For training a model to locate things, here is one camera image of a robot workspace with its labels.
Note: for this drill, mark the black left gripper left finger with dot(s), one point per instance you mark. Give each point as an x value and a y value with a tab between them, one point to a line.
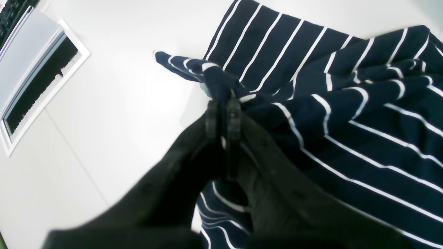
157	212

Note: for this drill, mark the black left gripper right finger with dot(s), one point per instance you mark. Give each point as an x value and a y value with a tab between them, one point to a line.
287	209

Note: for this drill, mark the navy white striped t-shirt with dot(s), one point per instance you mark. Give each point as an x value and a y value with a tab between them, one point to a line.
361	117

